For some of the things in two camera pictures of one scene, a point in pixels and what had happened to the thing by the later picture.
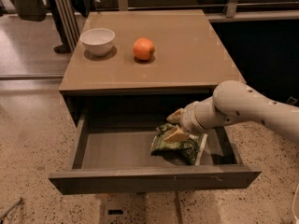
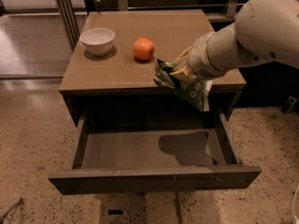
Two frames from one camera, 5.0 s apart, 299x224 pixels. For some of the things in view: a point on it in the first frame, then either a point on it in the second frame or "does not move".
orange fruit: (143, 49) does not move
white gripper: (189, 118) -> (197, 61)
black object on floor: (292, 101) does not move
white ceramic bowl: (98, 40) does not move
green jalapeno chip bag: (179, 151) -> (192, 90)
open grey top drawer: (111, 153) does not move
